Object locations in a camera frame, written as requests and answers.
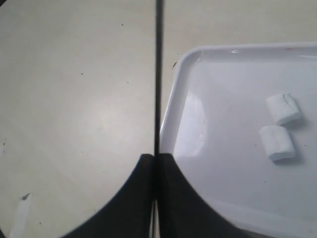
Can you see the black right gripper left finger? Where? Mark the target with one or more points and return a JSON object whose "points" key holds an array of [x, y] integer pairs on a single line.
{"points": [[128, 214]]}

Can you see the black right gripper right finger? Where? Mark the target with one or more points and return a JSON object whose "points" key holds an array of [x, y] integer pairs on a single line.
{"points": [[182, 213]]}

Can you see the white marshmallow bottom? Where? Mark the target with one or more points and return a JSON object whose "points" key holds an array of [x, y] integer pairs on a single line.
{"points": [[277, 142]]}

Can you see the white marshmallow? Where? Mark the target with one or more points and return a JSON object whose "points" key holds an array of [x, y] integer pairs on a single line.
{"points": [[277, 142], [283, 108]]}

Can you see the white marshmallow top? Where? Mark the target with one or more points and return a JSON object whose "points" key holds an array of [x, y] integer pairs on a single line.
{"points": [[283, 108]]}

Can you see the thin metal skewer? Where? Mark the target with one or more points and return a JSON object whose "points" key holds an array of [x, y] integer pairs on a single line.
{"points": [[158, 79]]}

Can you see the white paper scrap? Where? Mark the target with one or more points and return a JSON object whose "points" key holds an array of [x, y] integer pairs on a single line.
{"points": [[21, 215]]}

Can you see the white plastic tray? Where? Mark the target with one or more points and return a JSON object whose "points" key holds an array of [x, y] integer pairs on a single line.
{"points": [[211, 127]]}

